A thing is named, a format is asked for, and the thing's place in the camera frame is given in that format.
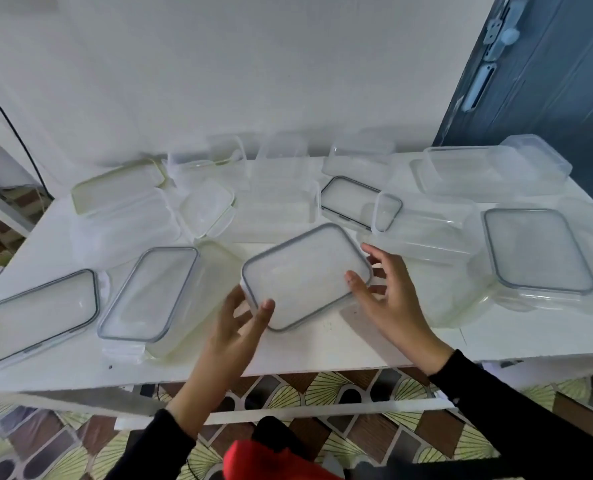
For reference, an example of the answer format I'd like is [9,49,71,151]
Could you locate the person's left hand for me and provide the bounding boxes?
[196,286,276,381]

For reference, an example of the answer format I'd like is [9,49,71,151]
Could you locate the person's right hand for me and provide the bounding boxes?
[345,243,456,377]

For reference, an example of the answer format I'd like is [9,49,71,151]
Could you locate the square green-rimmed clear lid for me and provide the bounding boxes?
[376,254,492,328]

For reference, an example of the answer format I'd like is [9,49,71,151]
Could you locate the green-rimmed container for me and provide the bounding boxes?
[144,239,245,361]

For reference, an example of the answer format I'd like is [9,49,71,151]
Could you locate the large grey-rimmed clear lid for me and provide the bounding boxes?
[0,268,110,371]
[482,208,593,297]
[97,246,200,365]

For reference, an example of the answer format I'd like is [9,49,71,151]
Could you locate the medium grey-rimmed clear lid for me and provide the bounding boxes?
[240,223,375,333]
[320,175,404,233]

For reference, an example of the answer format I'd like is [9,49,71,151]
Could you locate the small green-rimmed clear lid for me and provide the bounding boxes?
[178,178,236,241]

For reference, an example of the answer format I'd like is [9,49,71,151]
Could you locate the green-lidded container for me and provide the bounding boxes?
[226,178,321,244]

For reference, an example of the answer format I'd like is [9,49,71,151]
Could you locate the small clear container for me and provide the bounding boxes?
[321,134,396,188]

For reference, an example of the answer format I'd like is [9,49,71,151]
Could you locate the large green-rimmed clear lid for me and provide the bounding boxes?
[70,158,167,217]

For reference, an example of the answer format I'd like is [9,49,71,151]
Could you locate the person's right forearm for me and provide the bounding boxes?
[428,348,593,480]

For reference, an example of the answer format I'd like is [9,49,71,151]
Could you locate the person's left forearm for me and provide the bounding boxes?
[104,364,250,480]

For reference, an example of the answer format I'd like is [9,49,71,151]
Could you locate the black trousers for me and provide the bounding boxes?
[251,415,312,453]

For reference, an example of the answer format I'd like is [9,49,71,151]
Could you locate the white table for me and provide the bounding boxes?
[0,152,593,431]

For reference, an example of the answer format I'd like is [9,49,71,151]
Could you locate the red garment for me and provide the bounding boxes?
[222,439,342,480]

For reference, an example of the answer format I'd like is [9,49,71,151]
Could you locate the blue-grey door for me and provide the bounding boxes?
[434,0,593,211]

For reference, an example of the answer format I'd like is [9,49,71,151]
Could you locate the light blue door latch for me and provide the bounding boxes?
[482,0,528,63]

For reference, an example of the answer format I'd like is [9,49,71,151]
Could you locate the white door frame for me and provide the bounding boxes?
[0,184,36,238]

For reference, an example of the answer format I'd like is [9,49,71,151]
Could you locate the black wall cable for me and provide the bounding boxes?
[0,76,55,201]

